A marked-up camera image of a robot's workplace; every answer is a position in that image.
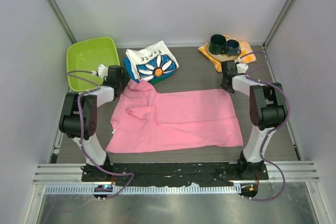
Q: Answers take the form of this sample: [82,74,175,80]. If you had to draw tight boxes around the white daisy print t shirt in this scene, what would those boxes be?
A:
[125,40,179,82]

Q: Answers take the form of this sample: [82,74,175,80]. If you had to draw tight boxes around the slotted white cable duct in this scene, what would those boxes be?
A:
[45,183,241,195]

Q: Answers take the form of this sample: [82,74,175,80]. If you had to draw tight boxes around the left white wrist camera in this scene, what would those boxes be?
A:
[91,64,108,79]

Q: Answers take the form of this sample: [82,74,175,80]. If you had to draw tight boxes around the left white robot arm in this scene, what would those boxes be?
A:
[59,64,130,182]

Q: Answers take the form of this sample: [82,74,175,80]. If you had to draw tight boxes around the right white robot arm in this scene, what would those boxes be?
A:
[220,60,288,179]

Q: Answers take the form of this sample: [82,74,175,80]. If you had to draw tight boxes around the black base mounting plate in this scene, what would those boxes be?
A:
[81,162,269,187]

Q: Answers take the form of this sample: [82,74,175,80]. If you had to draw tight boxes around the blue folded t shirt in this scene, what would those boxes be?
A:
[123,58,174,83]

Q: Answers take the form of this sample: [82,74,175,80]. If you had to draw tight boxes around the dark blue mug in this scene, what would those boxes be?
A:
[226,39,241,56]

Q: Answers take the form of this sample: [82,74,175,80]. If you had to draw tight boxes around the dark green mug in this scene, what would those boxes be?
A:
[208,34,227,55]

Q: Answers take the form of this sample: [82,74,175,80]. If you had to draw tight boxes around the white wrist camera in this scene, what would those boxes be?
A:
[236,62,249,74]
[91,64,108,79]

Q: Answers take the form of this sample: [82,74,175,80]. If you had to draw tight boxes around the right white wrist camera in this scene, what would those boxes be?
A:
[236,62,249,74]

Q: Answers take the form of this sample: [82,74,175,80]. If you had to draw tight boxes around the pink t shirt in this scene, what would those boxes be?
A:
[106,80,243,154]

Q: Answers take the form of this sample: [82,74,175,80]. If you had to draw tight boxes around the lime green plastic tub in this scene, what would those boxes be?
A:
[66,37,120,85]

